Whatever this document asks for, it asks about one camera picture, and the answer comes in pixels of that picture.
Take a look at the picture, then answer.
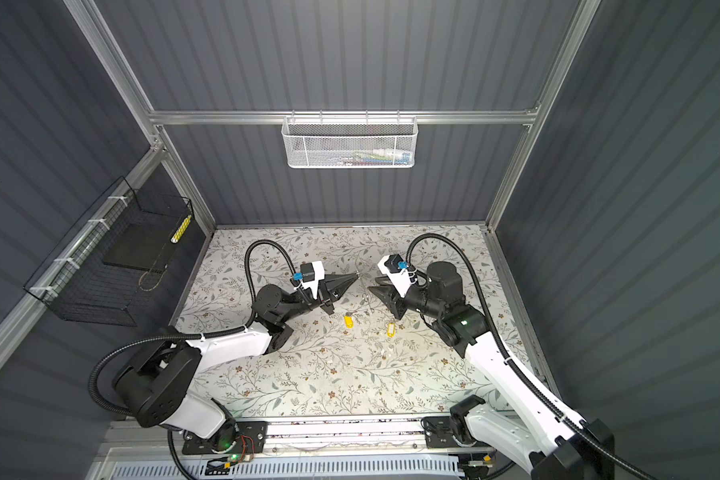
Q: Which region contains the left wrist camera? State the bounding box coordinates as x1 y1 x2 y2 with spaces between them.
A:
291 261 326 300

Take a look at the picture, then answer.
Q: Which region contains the yellow tagged key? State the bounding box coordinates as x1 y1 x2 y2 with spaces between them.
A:
343 312 355 329

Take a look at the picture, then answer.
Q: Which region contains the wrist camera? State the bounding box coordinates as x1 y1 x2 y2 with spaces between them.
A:
377 254 417 298
291 261 326 300

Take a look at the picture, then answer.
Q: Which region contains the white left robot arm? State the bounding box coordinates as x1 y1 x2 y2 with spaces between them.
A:
112 273 358 453

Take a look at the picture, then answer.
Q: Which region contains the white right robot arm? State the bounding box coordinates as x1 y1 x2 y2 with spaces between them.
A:
369 254 615 479

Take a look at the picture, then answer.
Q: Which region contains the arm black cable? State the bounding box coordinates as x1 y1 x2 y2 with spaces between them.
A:
88 238 301 480
404 232 661 480

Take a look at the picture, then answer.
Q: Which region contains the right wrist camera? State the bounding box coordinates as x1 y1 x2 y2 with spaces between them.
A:
377 254 417 298

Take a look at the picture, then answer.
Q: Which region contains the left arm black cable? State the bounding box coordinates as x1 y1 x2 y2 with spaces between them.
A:
88 238 301 480

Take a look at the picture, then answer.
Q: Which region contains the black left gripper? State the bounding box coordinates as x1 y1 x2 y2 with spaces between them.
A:
279 274 355 328

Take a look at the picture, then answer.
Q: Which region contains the black wire basket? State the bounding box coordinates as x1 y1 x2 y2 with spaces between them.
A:
24 178 194 327

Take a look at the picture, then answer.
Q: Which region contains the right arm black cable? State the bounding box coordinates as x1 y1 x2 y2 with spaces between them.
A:
404 232 661 480

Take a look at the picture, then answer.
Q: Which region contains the white wire mesh basket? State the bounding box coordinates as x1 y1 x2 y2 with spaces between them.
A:
281 116 419 169

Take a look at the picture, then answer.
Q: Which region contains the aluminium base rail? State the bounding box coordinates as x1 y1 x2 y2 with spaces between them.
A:
95 413 496 461

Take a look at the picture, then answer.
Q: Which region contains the yellow marker pen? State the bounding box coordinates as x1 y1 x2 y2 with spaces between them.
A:
170 214 193 244

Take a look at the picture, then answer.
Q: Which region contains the white vent grille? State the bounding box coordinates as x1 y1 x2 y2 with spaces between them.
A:
110 455 466 480

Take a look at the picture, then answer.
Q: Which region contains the black foam pad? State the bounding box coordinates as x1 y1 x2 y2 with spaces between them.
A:
103 224 178 273

